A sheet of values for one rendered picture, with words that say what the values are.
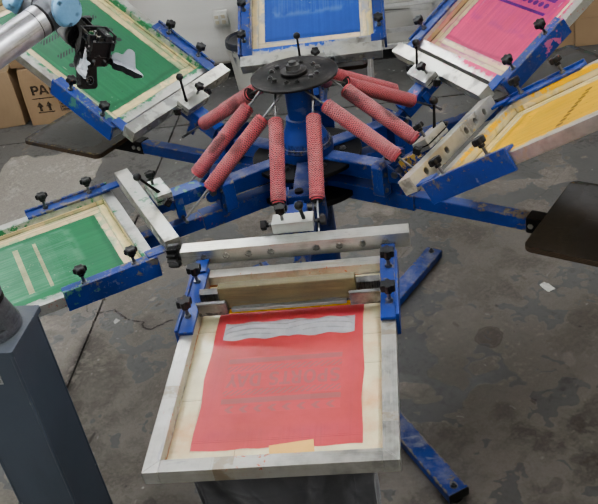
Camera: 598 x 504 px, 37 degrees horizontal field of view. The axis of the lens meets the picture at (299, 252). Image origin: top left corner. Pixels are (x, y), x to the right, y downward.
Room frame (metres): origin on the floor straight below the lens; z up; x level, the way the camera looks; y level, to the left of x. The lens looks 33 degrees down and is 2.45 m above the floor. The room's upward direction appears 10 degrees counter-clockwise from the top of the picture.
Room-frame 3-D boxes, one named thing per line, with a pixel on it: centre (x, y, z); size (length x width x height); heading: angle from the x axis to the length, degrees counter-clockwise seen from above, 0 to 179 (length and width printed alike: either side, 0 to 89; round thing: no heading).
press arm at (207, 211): (2.61, 0.49, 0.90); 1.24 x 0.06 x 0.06; 110
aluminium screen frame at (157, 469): (1.79, 0.09, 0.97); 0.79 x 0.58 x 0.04; 170
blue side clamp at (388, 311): (1.97, -0.23, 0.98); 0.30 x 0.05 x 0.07; 170
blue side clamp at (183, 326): (2.07, 0.32, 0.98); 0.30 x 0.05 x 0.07; 170
